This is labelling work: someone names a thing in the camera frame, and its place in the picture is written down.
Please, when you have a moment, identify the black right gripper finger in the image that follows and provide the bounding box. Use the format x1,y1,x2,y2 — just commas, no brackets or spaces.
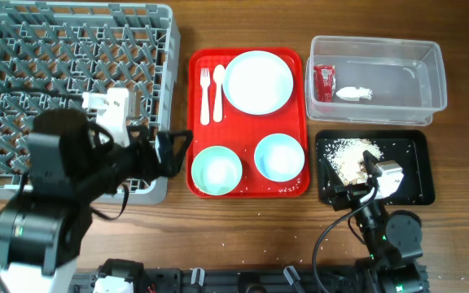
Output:
363,151,379,183
318,157,345,191

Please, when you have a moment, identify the white plastic fork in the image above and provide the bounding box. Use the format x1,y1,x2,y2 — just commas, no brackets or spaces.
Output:
199,68,211,125

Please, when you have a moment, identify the food scraps and rice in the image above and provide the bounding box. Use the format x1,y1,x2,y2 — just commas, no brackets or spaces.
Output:
324,138,384,186

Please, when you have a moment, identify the blue bowl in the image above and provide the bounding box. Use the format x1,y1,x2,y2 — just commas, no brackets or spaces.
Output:
254,133,305,182

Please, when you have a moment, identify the white plastic spoon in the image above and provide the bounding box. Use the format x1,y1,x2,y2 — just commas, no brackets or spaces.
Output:
213,64,226,122

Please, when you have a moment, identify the white napkin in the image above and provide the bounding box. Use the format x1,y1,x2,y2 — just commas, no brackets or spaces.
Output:
335,86,373,102

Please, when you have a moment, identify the red ketchup sachet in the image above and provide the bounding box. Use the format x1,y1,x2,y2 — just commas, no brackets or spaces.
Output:
313,64,335,103

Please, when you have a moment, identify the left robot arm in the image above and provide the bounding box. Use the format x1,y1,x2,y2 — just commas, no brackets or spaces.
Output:
0,109,193,292

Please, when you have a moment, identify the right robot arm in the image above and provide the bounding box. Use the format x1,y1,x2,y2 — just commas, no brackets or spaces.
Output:
312,151,429,293

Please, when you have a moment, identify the black waste tray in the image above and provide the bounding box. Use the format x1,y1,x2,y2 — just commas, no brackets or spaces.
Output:
315,129,436,205

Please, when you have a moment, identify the grey dishwasher rack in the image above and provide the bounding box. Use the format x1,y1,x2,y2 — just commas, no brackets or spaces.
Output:
0,1,181,200

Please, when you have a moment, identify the green bowl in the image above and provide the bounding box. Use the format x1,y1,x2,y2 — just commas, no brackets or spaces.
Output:
191,146,243,196

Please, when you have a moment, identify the light blue plate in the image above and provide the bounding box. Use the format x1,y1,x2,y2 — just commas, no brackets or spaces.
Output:
223,50,294,116

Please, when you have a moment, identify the clear plastic bin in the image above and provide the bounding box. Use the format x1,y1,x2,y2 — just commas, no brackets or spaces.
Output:
305,36,447,125

